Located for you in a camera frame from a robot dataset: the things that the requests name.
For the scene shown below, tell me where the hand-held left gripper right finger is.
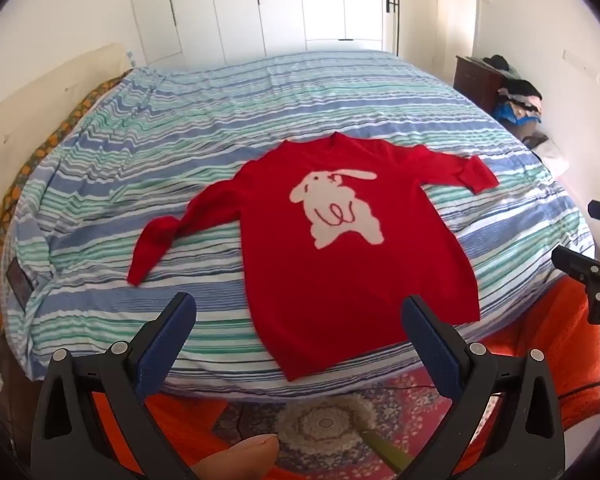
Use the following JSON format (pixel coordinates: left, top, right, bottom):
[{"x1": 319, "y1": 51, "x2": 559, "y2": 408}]
[{"x1": 401, "y1": 295, "x2": 566, "y2": 480}]

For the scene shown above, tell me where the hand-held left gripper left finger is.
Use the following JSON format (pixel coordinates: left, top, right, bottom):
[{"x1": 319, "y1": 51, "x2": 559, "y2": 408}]
[{"x1": 30, "y1": 291, "x2": 201, "y2": 480}]

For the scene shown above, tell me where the red sweater with white rabbit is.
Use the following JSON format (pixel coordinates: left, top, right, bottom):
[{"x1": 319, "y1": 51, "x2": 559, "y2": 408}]
[{"x1": 126, "y1": 131, "x2": 501, "y2": 382}]

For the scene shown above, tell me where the pile of clothes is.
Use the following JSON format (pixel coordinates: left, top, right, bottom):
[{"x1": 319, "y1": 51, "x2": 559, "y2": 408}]
[{"x1": 482, "y1": 54, "x2": 545, "y2": 128}]

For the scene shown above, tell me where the orange fuzzy blanket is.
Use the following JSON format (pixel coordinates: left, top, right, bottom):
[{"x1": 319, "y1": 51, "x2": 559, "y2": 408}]
[{"x1": 92, "y1": 277, "x2": 600, "y2": 480}]

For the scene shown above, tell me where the white cloth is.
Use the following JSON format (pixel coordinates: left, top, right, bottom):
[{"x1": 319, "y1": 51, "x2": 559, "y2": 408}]
[{"x1": 530, "y1": 139, "x2": 571, "y2": 177}]

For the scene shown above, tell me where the green slipper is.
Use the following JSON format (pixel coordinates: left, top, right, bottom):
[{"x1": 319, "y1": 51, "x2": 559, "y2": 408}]
[{"x1": 362, "y1": 427, "x2": 413, "y2": 476}]

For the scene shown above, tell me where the person's bare leg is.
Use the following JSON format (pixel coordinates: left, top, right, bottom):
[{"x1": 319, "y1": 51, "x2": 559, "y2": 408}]
[{"x1": 189, "y1": 434, "x2": 281, "y2": 480}]

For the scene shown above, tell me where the patterned red rug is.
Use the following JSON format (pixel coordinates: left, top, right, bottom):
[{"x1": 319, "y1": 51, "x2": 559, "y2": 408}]
[{"x1": 210, "y1": 380, "x2": 486, "y2": 480}]

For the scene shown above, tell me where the dark mattress label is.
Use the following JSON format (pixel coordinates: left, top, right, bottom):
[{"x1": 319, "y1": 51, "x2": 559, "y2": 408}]
[{"x1": 7, "y1": 260, "x2": 34, "y2": 307}]

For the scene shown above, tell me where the dark wooden cabinet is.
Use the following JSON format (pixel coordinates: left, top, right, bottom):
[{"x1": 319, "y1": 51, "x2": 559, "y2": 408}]
[{"x1": 454, "y1": 55, "x2": 506, "y2": 111}]

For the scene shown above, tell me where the blue green striped blanket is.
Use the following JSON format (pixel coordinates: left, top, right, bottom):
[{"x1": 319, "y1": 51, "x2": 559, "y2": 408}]
[{"x1": 0, "y1": 50, "x2": 597, "y2": 401}]

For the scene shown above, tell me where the black cable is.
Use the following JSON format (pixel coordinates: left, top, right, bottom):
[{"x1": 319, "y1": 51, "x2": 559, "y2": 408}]
[{"x1": 557, "y1": 372, "x2": 600, "y2": 403}]

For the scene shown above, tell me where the wooden bed frame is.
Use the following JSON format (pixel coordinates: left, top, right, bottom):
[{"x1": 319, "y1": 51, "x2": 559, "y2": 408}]
[{"x1": 0, "y1": 330, "x2": 46, "y2": 480}]

